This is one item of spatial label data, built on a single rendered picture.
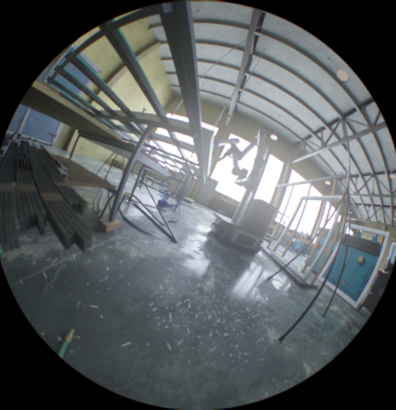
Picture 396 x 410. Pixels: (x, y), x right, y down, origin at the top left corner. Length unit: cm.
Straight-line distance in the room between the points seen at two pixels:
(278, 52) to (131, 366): 864
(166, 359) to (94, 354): 21
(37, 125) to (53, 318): 648
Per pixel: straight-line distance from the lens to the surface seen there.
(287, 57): 823
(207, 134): 90
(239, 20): 817
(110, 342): 49
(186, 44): 44
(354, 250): 357
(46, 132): 678
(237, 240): 183
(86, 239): 25
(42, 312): 55
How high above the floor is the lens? 47
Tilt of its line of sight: 4 degrees down
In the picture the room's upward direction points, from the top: 25 degrees clockwise
